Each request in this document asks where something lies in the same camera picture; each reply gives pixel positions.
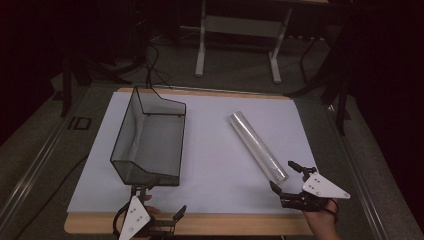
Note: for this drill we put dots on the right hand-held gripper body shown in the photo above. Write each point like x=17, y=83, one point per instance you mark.
x=321, y=188

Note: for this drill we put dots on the black floor plate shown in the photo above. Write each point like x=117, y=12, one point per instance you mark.
x=80, y=123

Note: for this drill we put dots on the metal floor rail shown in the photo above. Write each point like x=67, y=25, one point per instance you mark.
x=361, y=176
x=30, y=175

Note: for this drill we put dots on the black metal stand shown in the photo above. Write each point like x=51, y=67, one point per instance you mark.
x=66, y=86
x=340, y=93

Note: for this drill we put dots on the white table mat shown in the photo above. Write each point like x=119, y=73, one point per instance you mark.
x=213, y=173

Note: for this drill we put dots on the person's left hand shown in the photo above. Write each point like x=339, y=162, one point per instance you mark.
x=152, y=210

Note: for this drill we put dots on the person's right hand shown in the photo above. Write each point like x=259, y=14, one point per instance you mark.
x=321, y=216

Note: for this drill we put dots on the clear plastic wrap roll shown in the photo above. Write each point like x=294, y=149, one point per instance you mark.
x=258, y=146

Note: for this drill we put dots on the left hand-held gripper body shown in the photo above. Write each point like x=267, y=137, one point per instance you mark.
x=134, y=213

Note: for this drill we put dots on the white metal desk frame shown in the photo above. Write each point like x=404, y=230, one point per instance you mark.
x=243, y=26

